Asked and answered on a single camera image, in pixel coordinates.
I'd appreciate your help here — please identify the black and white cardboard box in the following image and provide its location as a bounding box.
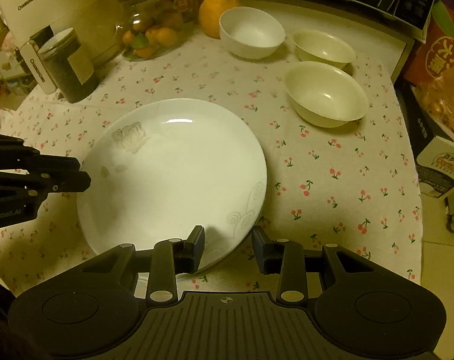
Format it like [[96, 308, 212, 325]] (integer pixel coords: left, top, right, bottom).
[[395, 79, 454, 199]]

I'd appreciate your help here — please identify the white bowl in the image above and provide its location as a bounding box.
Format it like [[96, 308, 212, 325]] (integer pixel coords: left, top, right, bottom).
[[218, 7, 286, 60]]

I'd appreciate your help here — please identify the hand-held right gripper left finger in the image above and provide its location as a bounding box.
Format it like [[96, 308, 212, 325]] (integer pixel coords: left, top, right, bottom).
[[81, 225, 206, 305]]

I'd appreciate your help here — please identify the white plate with grey print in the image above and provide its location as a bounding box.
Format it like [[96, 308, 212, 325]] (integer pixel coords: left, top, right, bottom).
[[76, 98, 268, 275]]

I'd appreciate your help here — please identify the cherry print tablecloth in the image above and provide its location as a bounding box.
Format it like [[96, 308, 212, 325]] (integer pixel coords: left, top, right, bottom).
[[0, 26, 424, 297]]

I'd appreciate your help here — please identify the white kitchen appliance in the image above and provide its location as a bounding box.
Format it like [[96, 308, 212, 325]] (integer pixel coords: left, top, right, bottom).
[[0, 0, 124, 96]]

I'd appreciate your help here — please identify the glass jar of small oranges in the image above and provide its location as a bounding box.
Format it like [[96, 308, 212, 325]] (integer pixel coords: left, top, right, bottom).
[[114, 0, 182, 62]]

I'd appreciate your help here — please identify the brown patterned tin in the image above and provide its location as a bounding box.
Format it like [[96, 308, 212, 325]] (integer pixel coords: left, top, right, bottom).
[[161, 0, 198, 25]]

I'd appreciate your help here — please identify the plastic bag of oranges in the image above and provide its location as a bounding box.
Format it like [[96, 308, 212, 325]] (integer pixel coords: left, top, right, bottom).
[[416, 69, 454, 143]]

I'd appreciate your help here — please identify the dark jar with metal lid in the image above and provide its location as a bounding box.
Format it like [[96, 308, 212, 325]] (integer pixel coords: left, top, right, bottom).
[[37, 28, 99, 104]]

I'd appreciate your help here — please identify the red juice carton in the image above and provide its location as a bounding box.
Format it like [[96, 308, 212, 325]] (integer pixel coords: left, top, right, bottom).
[[401, 0, 454, 94]]

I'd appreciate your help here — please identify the orange citrus fruit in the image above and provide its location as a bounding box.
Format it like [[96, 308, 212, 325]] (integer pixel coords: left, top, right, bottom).
[[198, 0, 242, 39]]

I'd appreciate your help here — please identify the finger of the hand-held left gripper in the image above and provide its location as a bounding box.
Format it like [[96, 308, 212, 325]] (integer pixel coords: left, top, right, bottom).
[[0, 171, 91, 196], [0, 134, 81, 175]]

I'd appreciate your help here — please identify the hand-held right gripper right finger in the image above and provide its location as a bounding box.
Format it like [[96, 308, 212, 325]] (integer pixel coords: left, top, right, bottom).
[[251, 226, 377, 304]]

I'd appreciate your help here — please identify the cream bowl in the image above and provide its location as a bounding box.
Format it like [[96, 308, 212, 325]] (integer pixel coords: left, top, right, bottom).
[[284, 61, 370, 128], [291, 31, 357, 70]]

